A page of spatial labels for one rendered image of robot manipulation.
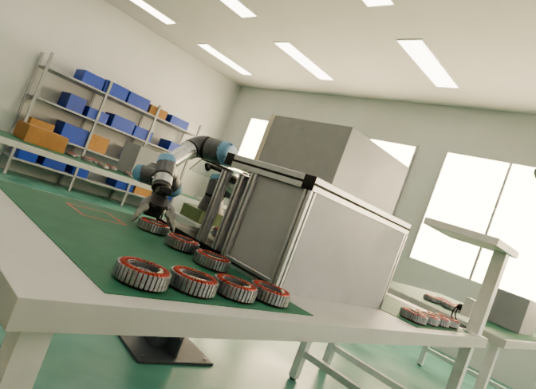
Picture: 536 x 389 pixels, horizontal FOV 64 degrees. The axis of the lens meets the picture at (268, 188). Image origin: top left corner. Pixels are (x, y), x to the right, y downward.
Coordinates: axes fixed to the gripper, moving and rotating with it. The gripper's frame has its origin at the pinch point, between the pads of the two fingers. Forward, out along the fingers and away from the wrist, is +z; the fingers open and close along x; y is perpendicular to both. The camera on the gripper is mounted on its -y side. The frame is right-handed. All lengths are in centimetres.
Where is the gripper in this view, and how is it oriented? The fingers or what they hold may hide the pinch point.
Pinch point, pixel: (153, 226)
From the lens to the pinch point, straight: 158.4
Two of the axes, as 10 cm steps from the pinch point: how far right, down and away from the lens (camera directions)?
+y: -4.9, 5.5, 6.8
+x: -8.7, -3.1, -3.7
